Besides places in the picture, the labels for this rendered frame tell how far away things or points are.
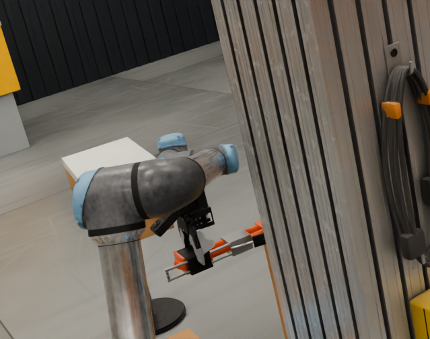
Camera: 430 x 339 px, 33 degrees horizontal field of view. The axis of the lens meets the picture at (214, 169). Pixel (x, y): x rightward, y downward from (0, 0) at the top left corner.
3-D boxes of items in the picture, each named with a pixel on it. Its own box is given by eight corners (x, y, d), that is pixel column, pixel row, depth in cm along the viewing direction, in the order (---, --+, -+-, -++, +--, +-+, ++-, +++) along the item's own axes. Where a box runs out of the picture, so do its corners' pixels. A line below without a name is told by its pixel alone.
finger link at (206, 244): (222, 257, 196) (210, 226, 197) (202, 266, 194) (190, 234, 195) (219, 258, 199) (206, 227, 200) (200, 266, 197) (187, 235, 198)
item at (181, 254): (203, 255, 208) (199, 240, 206) (214, 264, 201) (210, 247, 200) (177, 266, 205) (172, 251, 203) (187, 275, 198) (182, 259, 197)
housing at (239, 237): (243, 241, 211) (240, 227, 210) (254, 248, 205) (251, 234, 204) (223, 250, 209) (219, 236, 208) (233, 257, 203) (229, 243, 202)
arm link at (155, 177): (188, 155, 135) (235, 133, 183) (132, 165, 138) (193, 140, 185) (199, 215, 136) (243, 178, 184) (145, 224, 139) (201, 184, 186)
